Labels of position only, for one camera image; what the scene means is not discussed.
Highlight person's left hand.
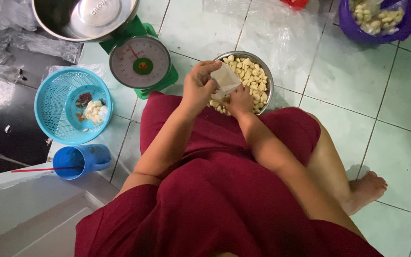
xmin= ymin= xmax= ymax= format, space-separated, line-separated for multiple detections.
xmin=179 ymin=60 xmax=223 ymax=114

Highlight person's right hand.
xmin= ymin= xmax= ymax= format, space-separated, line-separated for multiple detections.
xmin=223 ymin=85 xmax=255 ymax=118

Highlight small clear plastic bag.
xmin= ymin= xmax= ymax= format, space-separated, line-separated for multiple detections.
xmin=211 ymin=62 xmax=243 ymax=101

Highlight pile of peeled garlic cloves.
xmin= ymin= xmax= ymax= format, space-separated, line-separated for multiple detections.
xmin=209 ymin=54 xmax=269 ymax=115

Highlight round steel bowl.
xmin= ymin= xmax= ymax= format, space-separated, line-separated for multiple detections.
xmin=208 ymin=51 xmax=275 ymax=116

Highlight large clear plastic sheet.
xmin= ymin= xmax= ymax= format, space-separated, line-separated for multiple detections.
xmin=205 ymin=0 xmax=334 ymax=77

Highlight red plastic object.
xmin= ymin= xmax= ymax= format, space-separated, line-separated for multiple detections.
xmin=280 ymin=0 xmax=310 ymax=10

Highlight green dial kitchen scale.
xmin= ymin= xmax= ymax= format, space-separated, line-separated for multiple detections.
xmin=98 ymin=16 xmax=180 ymax=100

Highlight person's maroon dress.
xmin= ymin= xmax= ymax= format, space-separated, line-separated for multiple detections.
xmin=74 ymin=91 xmax=385 ymax=257

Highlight person's right leg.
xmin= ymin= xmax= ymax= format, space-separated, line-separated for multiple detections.
xmin=305 ymin=112 xmax=388 ymax=217

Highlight purple plastic basin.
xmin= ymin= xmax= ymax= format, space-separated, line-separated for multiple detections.
xmin=338 ymin=0 xmax=411 ymax=45

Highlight plastic bag of garlic cloves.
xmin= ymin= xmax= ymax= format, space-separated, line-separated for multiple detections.
xmin=348 ymin=0 xmax=405 ymax=36

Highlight small heap of garlic cloves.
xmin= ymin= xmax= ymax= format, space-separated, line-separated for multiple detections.
xmin=83 ymin=100 xmax=108 ymax=124

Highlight brown food scraps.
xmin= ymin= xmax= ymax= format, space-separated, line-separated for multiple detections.
xmin=75 ymin=92 xmax=93 ymax=123

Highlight blue plastic cup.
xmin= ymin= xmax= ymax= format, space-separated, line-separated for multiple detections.
xmin=52 ymin=144 xmax=112 ymax=180

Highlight steel scale pan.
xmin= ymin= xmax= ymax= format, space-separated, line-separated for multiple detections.
xmin=32 ymin=0 xmax=140 ymax=43

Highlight blue plastic basket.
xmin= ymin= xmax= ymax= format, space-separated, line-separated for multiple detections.
xmin=34 ymin=67 xmax=113 ymax=145

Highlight red drinking straw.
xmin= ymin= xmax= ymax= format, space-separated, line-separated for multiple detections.
xmin=11 ymin=166 xmax=82 ymax=173

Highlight heap of crumpled clear plastic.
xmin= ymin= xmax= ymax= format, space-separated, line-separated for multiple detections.
xmin=0 ymin=0 xmax=83 ymax=85

